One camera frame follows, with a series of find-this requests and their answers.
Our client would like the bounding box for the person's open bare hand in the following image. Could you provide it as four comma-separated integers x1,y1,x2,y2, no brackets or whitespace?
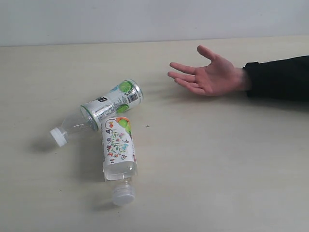
168,45,252,97

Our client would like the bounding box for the lime label clear bottle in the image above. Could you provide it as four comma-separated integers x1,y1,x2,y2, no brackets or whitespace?
50,79,143,147

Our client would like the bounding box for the floral label clear bottle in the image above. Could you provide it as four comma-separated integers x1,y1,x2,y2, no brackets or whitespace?
101,116,138,206

